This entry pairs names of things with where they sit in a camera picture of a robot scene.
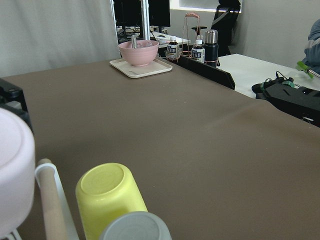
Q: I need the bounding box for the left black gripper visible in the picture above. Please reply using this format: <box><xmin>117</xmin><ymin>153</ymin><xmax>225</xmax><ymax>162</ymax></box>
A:
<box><xmin>0</xmin><ymin>78</ymin><xmax>33</xmax><ymax>130</ymax></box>

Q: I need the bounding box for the pink cup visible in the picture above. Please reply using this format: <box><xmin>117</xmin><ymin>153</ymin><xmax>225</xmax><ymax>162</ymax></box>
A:
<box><xmin>0</xmin><ymin>108</ymin><xmax>35</xmax><ymax>238</ymax></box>

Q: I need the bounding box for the yellow cup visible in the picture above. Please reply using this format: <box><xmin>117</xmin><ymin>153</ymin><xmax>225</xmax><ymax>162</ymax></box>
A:
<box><xmin>75</xmin><ymin>162</ymin><xmax>147</xmax><ymax>240</ymax></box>

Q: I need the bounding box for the grey cup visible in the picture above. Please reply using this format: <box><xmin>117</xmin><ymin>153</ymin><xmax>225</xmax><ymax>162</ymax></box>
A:
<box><xmin>99</xmin><ymin>211</ymin><xmax>172</xmax><ymax>240</ymax></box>

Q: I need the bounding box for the pink bowl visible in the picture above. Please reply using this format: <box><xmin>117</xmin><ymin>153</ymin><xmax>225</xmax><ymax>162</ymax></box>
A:
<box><xmin>118</xmin><ymin>40</ymin><xmax>159</xmax><ymax>66</ymax></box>

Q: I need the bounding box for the beige tray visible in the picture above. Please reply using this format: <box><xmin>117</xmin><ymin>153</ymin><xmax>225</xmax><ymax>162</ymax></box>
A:
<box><xmin>109</xmin><ymin>58</ymin><xmax>173</xmax><ymax>79</ymax></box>

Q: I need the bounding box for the tea bottle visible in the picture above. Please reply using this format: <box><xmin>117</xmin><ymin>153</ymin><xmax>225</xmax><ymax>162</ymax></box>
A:
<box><xmin>191</xmin><ymin>39</ymin><xmax>205</xmax><ymax>63</ymax></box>
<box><xmin>166</xmin><ymin>36</ymin><xmax>180</xmax><ymax>61</ymax></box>

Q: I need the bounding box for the black steel thermos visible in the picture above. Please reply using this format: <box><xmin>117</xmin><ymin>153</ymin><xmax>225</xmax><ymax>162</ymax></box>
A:
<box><xmin>203</xmin><ymin>29</ymin><xmax>219</xmax><ymax>67</ymax></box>

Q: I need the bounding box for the white wire cup rack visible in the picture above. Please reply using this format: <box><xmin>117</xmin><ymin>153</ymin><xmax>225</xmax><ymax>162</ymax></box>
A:
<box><xmin>4</xmin><ymin>158</ymin><xmax>80</xmax><ymax>240</ymax></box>

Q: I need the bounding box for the aluminium frame post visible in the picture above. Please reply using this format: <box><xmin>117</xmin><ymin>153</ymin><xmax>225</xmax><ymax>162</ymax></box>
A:
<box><xmin>140</xmin><ymin>0</ymin><xmax>151</xmax><ymax>40</ymax></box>

